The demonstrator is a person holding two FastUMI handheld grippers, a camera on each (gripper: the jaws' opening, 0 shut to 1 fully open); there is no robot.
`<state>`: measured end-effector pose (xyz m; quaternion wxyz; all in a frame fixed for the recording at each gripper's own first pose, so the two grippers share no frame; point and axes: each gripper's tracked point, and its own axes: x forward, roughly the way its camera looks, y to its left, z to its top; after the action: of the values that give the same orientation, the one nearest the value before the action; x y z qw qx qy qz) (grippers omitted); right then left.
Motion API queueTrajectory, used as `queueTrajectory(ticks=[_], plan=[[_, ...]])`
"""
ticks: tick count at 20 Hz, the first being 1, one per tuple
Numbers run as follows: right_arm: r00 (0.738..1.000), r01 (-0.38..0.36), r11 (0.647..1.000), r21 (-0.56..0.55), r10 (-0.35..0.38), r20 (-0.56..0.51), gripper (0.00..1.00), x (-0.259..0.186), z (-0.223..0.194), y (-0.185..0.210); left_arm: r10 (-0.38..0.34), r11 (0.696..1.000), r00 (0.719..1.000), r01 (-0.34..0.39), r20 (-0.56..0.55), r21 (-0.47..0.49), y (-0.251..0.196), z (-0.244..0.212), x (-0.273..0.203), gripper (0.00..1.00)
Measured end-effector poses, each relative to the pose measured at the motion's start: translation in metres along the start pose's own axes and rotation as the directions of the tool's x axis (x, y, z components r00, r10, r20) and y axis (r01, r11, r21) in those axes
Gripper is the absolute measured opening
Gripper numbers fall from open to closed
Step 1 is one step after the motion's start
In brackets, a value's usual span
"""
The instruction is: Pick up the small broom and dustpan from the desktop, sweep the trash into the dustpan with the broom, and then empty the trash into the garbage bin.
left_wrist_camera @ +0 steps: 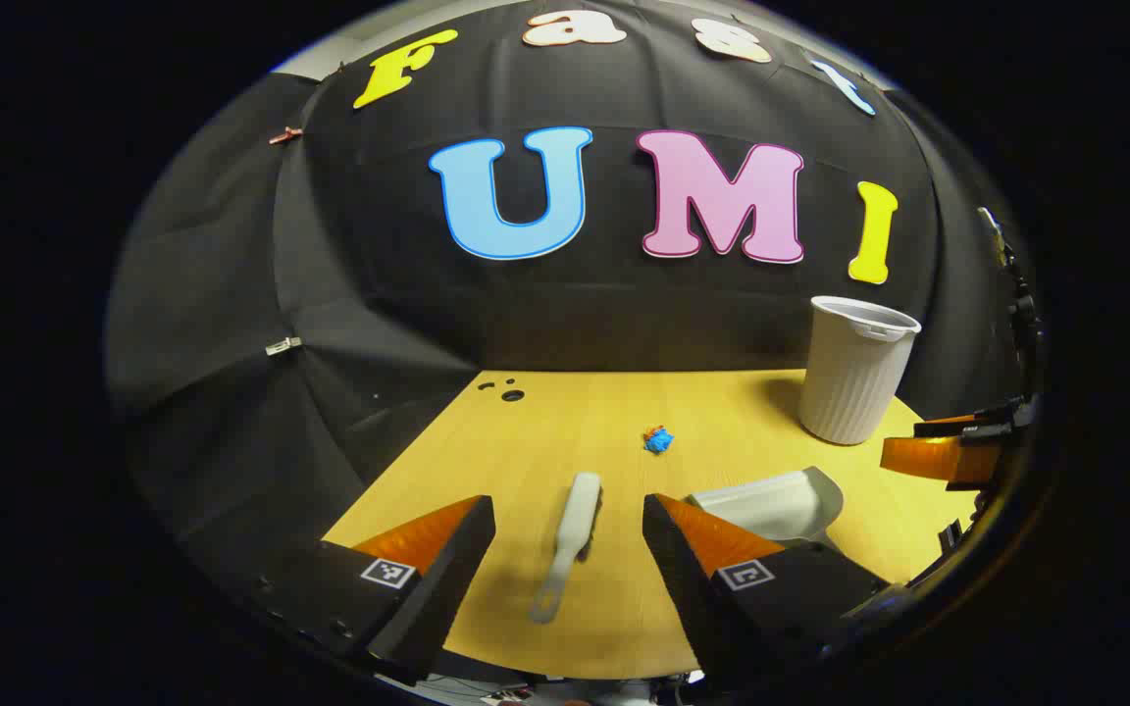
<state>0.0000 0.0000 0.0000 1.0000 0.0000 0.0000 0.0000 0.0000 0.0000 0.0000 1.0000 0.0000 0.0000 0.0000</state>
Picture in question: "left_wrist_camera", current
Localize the small white broom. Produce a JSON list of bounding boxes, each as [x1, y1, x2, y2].
[[529, 472, 605, 625]]

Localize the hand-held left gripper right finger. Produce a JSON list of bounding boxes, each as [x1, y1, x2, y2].
[[642, 493, 904, 692]]

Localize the black backdrop cloth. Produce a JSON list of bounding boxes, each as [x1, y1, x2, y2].
[[104, 0, 1042, 638]]

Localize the grey dustpan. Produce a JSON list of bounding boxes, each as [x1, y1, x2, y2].
[[688, 467, 846, 548]]

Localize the wooden desktop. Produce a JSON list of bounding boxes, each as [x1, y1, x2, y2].
[[322, 369, 980, 681]]

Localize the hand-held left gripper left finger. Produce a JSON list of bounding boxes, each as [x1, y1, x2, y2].
[[251, 495, 497, 687]]

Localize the white ribbed garbage bin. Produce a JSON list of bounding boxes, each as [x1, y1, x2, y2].
[[798, 295, 922, 446]]

